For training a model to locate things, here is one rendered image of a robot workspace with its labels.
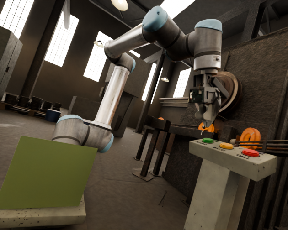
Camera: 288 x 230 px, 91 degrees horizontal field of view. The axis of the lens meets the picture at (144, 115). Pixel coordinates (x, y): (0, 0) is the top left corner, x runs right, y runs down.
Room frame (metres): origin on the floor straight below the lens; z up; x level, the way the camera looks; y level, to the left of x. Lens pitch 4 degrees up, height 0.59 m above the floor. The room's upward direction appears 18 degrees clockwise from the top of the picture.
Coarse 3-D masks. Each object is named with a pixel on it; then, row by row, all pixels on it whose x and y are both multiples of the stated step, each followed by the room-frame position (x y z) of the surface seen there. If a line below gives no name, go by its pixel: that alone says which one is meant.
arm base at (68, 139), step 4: (60, 136) 0.74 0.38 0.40; (64, 136) 0.74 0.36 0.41; (68, 136) 0.75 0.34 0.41; (52, 140) 0.74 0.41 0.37; (56, 140) 0.73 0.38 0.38; (60, 140) 0.72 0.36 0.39; (64, 140) 0.73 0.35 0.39; (68, 140) 0.74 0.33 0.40; (72, 140) 0.75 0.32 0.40; (76, 140) 0.78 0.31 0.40; (76, 144) 0.76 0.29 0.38; (80, 144) 0.83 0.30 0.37
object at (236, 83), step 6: (222, 72) 1.39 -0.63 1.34; (228, 72) 1.33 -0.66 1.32; (234, 78) 1.26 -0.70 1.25; (234, 84) 1.25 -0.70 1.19; (234, 90) 1.24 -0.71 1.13; (234, 96) 1.23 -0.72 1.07; (228, 102) 1.26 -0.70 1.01; (234, 102) 1.26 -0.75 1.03; (198, 108) 1.54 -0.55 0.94; (222, 108) 1.30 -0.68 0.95; (228, 108) 1.29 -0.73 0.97
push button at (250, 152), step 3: (243, 150) 0.44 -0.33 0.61; (246, 150) 0.43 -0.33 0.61; (249, 150) 0.43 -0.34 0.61; (252, 150) 0.43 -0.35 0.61; (243, 153) 0.43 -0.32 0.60; (246, 153) 0.42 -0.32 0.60; (249, 153) 0.41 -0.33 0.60; (252, 153) 0.41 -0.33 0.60; (255, 153) 0.41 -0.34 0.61; (258, 153) 0.41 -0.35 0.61; (255, 156) 0.41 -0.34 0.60
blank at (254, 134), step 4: (248, 128) 0.95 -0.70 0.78; (252, 128) 0.91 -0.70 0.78; (244, 132) 0.98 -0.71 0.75; (248, 132) 0.93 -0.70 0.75; (252, 132) 0.89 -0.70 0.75; (256, 132) 0.87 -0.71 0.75; (240, 136) 1.01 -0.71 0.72; (244, 136) 0.97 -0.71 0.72; (248, 136) 0.96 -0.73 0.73; (252, 136) 0.88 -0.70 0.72; (256, 136) 0.86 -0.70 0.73; (260, 136) 0.86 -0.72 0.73; (240, 140) 1.00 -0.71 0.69; (244, 140) 0.96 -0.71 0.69; (252, 140) 0.87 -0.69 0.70; (256, 140) 0.86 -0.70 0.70; (248, 148) 0.89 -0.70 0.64; (252, 148) 0.88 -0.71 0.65
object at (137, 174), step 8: (144, 120) 1.70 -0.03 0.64; (152, 120) 1.87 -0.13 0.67; (160, 120) 1.82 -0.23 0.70; (168, 120) 1.64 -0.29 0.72; (160, 128) 1.60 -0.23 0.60; (168, 128) 1.72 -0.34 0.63; (152, 136) 1.70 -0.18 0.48; (152, 144) 1.69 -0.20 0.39; (152, 152) 1.69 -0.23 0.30; (144, 160) 1.70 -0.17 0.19; (144, 168) 1.69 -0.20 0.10; (136, 176) 1.65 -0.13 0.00; (144, 176) 1.68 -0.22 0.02
